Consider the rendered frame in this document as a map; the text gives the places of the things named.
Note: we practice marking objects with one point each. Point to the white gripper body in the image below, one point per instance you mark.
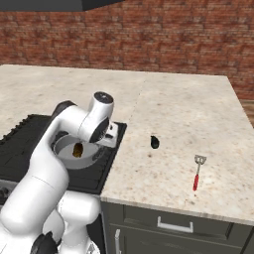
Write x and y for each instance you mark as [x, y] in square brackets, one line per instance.
[111, 135]

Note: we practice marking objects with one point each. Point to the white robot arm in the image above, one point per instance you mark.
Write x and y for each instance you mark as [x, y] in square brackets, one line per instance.
[46, 172]

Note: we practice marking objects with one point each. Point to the grey pot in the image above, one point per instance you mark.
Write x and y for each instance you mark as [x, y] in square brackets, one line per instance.
[86, 159]

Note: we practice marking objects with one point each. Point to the brown sweet potato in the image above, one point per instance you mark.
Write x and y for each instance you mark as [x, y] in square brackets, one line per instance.
[78, 151]

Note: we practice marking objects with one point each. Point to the dark purple eggplant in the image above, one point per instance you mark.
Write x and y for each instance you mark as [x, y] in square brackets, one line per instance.
[154, 142]

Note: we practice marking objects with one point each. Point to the black hob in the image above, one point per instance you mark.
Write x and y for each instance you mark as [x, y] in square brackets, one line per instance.
[20, 149]

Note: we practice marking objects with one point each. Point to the dark grey cupboard door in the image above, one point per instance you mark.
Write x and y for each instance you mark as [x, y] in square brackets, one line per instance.
[165, 243]

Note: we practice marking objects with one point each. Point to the dark grey drawer front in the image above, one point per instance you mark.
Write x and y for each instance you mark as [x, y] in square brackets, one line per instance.
[205, 222]

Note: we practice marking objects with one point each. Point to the dark grey range hood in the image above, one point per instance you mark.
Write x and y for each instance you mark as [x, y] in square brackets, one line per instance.
[59, 4]

